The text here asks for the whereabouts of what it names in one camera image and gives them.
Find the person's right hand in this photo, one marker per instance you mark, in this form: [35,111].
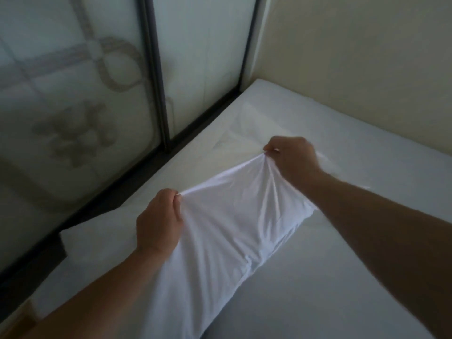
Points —
[295,158]

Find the person's left hand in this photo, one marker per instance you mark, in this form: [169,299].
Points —
[157,222]

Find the person's left thumb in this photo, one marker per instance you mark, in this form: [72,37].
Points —
[177,208]

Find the person's right fingers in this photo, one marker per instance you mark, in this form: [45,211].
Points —
[273,146]

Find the white pillowcase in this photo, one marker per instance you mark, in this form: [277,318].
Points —
[219,243]

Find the person's right forearm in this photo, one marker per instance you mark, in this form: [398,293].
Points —
[385,240]

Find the person's left forearm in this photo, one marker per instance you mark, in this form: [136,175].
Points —
[95,296]

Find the white bed mattress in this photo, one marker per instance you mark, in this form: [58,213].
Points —
[317,194]

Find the white pillow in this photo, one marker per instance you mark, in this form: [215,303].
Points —
[102,236]

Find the frosted glass sliding door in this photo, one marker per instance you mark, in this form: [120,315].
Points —
[88,112]

